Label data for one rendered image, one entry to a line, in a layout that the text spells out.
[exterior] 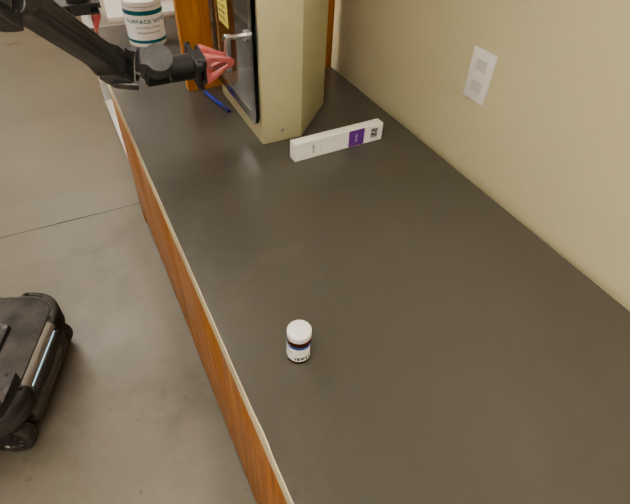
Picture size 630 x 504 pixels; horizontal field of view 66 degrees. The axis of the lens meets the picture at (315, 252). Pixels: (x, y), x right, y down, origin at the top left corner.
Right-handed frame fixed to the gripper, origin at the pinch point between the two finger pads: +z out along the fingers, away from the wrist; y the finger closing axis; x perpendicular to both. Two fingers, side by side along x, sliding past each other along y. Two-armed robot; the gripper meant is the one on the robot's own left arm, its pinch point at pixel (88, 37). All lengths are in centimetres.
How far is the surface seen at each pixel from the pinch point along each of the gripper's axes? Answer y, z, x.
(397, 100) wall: 75, 13, -43
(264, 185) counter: 26, 16, -62
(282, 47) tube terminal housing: 38, -8, -46
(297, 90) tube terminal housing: 42, 3, -46
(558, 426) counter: 43, 16, -136
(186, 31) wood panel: 25.1, -1.1, -8.7
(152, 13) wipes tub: 23.1, 5.1, 28.6
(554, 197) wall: 76, 9, -100
